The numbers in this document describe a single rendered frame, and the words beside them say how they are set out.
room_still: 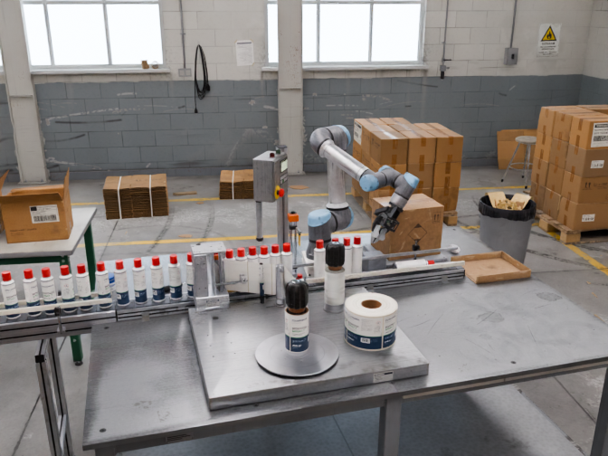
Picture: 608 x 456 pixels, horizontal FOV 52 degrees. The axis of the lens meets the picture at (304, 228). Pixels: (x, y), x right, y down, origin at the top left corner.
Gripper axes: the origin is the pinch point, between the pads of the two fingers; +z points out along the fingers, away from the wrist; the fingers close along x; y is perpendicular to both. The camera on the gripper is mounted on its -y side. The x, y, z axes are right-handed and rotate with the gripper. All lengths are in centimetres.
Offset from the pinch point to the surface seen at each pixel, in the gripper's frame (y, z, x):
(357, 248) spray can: 2.6, 6.1, -6.3
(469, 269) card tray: -3, -8, 58
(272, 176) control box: 1, -6, -59
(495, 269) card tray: 1, -14, 69
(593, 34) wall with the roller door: -452, -295, 381
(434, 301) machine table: 25.0, 9.3, 29.6
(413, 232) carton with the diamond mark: -20.7, -9.6, 30.2
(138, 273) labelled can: 3, 56, -91
